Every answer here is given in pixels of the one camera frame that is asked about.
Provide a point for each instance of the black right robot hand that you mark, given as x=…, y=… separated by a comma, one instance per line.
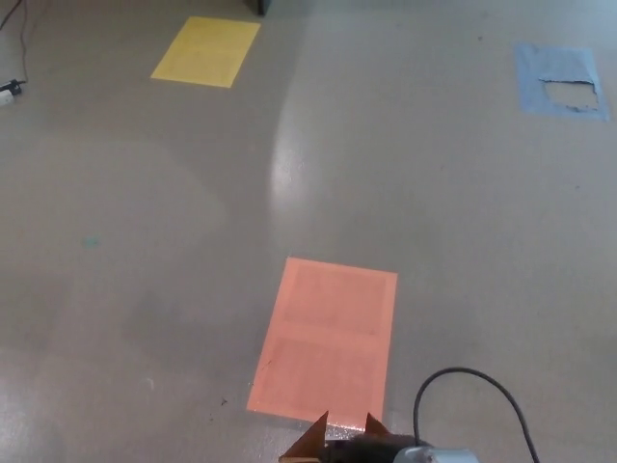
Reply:
x=371, y=448

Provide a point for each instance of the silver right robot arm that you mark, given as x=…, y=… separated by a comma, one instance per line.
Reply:
x=436, y=455

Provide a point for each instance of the brown cardboard box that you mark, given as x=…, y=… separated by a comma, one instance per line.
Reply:
x=311, y=441

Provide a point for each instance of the orange paper sheet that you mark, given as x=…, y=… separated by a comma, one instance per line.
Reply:
x=328, y=337

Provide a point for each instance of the torn blue paper sheet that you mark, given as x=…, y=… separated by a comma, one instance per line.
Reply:
x=554, y=72

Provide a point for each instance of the yellow paper sheet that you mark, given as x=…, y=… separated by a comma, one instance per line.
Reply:
x=206, y=52

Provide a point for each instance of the dark furniture base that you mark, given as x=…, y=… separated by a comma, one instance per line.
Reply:
x=260, y=5

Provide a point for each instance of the white power strip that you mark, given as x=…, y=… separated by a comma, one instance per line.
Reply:
x=6, y=94

